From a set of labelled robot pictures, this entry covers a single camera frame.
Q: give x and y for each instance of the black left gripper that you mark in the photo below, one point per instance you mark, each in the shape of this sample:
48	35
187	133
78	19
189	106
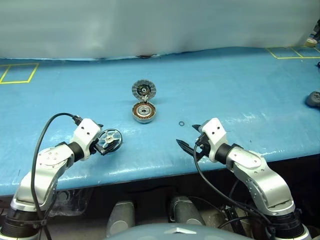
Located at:
93	148

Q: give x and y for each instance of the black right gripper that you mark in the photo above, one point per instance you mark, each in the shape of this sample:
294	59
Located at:
202	147

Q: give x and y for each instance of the black motor rotor wheel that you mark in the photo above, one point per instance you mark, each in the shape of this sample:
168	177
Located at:
110	138

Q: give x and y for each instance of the silver motor stator housing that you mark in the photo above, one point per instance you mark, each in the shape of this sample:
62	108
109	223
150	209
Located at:
140	119

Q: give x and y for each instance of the silver hinged motor lid disc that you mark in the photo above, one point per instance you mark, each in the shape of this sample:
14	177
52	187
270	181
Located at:
138	86

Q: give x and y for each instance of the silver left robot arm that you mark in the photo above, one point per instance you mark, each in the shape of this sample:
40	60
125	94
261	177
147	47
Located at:
50	162

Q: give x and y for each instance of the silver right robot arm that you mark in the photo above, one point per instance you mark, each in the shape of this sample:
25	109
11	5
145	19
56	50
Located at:
255	165

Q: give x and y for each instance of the blue table cover sheet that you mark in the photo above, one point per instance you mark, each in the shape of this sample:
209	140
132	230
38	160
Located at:
225	87

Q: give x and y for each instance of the clear plastic bag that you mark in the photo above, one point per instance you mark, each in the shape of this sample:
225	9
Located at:
72	202

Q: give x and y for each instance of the grey rounded robot leg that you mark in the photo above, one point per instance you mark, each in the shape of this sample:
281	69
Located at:
186	210

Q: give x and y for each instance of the grey robot torso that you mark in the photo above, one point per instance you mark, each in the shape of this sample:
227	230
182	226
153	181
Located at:
175	233

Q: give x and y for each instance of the white backdrop sheet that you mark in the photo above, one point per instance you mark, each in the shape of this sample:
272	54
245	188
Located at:
150	25

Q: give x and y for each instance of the grey remote controller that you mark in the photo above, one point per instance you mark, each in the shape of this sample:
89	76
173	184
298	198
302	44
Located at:
313	98

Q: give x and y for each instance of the beige tape roll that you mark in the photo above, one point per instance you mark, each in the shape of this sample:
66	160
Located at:
311	42

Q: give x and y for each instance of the dark shelf clutter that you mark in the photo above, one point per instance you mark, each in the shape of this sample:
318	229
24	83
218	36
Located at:
317	30

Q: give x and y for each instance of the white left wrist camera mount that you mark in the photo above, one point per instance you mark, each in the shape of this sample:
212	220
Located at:
86	130

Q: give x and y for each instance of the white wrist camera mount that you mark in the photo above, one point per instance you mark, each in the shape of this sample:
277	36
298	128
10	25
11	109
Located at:
215	132
86	130

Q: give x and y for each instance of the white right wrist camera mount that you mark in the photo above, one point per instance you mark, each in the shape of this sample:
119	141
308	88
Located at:
215	132

